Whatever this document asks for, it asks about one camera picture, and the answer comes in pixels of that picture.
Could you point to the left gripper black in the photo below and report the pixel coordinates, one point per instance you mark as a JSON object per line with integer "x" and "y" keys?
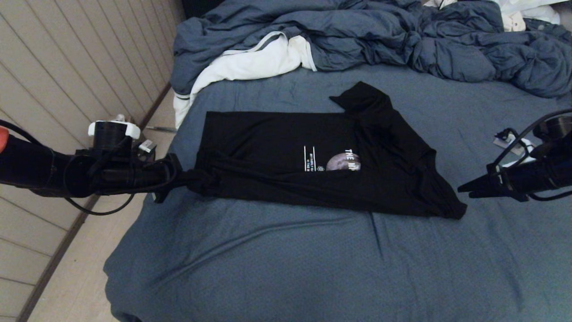
{"x": 125, "y": 174}

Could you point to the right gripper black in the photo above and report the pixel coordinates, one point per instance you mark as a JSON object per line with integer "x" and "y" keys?
{"x": 536, "y": 179}

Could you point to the black moon print T-shirt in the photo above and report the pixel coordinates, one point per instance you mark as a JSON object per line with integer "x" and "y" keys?
{"x": 268, "y": 147}

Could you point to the white blanket grey stripe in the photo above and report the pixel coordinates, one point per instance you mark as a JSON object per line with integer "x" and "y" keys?
{"x": 250, "y": 65}

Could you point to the blue bed sheet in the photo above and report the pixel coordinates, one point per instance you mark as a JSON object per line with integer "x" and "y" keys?
{"x": 313, "y": 268}

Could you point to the black headboard panel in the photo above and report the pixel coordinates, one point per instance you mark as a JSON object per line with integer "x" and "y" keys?
{"x": 196, "y": 8}

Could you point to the crumpled blue duvet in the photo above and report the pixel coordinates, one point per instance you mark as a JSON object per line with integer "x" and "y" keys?
{"x": 357, "y": 36}

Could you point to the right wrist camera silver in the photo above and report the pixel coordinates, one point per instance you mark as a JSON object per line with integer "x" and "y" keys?
{"x": 507, "y": 142}

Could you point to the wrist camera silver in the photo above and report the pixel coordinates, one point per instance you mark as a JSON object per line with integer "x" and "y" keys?
{"x": 147, "y": 146}
{"x": 507, "y": 142}

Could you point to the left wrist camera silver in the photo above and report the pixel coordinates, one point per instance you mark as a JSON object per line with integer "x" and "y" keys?
{"x": 147, "y": 146}

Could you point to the right motor cylinder white bracket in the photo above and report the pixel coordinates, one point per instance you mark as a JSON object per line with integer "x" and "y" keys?
{"x": 556, "y": 127}

